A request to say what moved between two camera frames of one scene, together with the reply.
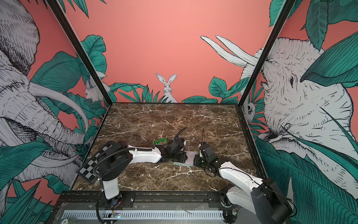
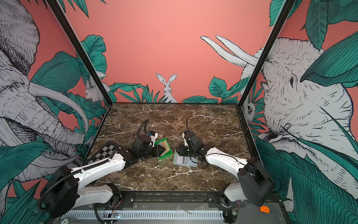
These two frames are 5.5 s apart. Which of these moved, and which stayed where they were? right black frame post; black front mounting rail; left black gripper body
Moved: left black gripper body
Stayed: black front mounting rail; right black frame post
